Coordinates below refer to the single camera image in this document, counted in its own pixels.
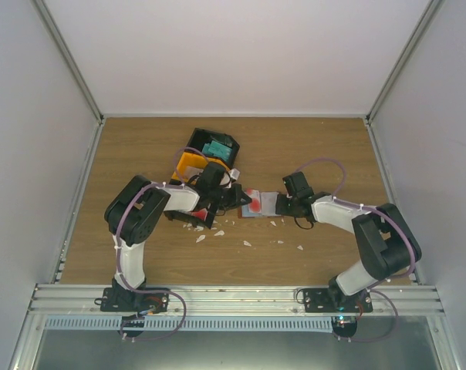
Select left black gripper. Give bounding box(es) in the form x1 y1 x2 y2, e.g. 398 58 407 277
210 183 252 211

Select red patterned credit card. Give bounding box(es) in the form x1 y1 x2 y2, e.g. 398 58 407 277
245 189 262 214

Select brown leather card holder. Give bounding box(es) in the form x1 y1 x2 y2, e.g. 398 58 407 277
238 191 282 219

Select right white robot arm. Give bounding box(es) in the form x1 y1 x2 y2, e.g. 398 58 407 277
275 193 422 312

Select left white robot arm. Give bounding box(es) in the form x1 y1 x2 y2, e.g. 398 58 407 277
104 162 252 311

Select red patterned card stack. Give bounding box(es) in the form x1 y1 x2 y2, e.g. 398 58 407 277
191 208 208 220

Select black bin with red cards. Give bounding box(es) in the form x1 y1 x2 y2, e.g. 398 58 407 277
164 206 218 229

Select teal card stack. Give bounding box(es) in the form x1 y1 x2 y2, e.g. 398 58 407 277
202 140 232 161

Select black bin with teal cards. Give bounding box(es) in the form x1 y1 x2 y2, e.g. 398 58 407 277
187 128 240 167

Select orange plastic bin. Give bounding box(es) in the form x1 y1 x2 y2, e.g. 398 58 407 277
171 151 230 182

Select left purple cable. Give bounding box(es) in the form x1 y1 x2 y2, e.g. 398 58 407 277
115 146 218 294

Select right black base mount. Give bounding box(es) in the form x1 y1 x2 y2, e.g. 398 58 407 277
294 288 373 314

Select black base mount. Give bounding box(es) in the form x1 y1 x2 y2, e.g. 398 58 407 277
294 288 373 314
94 284 170 314

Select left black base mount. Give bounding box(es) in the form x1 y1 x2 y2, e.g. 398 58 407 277
94 284 170 314

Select grey slotted cable duct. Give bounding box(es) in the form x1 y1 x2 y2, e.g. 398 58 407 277
45 315 333 333

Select aluminium front rail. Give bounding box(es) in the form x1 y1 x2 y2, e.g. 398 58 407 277
29 284 444 316

